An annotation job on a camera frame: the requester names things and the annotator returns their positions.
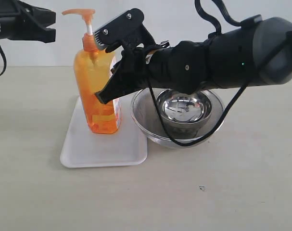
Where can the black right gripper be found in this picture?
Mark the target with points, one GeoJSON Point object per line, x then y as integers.
{"type": "Point", "coordinates": [131, 73]}

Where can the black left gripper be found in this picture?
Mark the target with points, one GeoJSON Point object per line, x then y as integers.
{"type": "Point", "coordinates": [16, 22]}

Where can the orange dish soap pump bottle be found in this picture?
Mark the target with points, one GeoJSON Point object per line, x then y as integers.
{"type": "Point", "coordinates": [92, 68]}

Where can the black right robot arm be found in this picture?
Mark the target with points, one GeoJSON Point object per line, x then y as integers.
{"type": "Point", "coordinates": [259, 53]}

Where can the small stainless steel bowl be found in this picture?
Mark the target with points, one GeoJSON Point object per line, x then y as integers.
{"type": "Point", "coordinates": [179, 110]}

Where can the white rectangular plastic tray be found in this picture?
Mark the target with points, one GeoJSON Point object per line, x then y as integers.
{"type": "Point", "coordinates": [82, 148]}

